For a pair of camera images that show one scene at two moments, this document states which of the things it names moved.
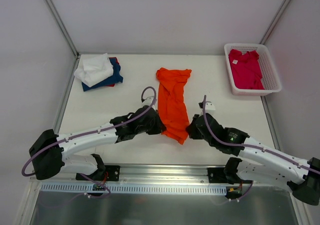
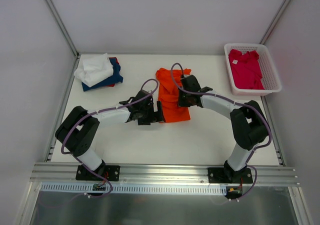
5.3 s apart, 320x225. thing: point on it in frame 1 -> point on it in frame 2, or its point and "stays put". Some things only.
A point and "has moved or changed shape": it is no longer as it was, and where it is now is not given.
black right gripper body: x=196 y=126 -> x=184 y=101
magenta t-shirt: x=246 y=69 stays put
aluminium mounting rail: x=144 y=174 stays put
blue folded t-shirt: x=115 y=78 stays put
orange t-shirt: x=172 y=84 has moved or changed shape
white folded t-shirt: x=93 y=69 stays put
